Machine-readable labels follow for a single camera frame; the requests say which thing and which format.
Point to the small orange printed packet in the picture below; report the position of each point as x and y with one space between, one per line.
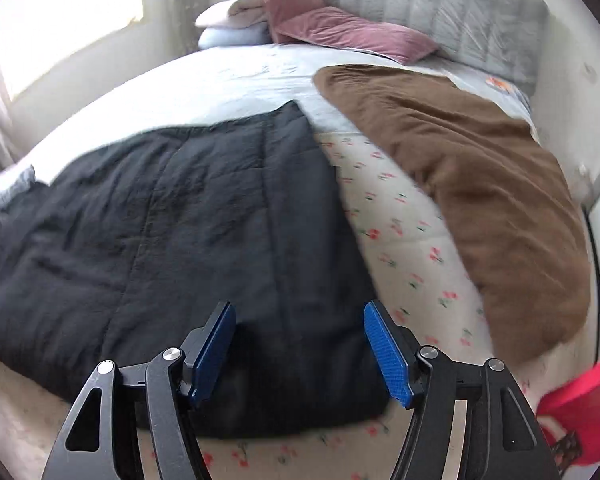
501 85

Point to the shiny black puffer jacket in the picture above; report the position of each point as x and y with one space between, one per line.
12 185

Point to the folded cream quilt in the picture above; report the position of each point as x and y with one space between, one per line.
250 12

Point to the cherry print blanket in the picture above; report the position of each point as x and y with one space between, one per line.
405 240

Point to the white bed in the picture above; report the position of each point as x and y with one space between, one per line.
205 90

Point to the small pink velvet pillow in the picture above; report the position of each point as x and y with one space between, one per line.
285 5

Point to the bright window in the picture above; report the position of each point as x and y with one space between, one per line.
65 15

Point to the red plastic stool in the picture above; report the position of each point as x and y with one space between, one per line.
585 400

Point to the grey padded headboard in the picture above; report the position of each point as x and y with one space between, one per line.
430 0

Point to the black quilted coat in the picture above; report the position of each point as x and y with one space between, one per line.
180 235

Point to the pale blue pillow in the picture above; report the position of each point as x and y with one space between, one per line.
230 37

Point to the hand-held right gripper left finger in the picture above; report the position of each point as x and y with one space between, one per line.
212 355

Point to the brown fleece garment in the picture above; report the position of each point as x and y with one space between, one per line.
480 185

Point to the large pink velvet pillow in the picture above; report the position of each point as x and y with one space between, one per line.
360 35

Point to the white pillow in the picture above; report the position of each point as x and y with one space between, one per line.
215 14

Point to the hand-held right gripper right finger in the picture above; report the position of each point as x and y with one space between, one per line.
387 355

